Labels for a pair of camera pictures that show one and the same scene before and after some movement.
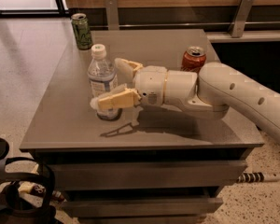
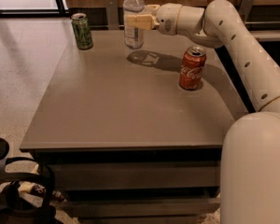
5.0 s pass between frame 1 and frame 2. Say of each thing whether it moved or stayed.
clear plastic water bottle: moved
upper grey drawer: stayed
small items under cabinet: stayed
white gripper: moved
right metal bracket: stayed
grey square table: stayed
